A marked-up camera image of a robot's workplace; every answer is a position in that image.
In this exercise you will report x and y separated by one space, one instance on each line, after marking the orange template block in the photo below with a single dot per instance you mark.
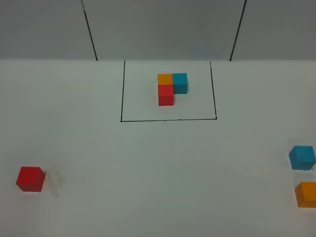
165 79

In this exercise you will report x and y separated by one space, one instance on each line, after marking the red template block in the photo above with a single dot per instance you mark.
165 95

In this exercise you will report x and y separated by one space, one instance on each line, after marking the blue template block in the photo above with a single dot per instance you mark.
180 83

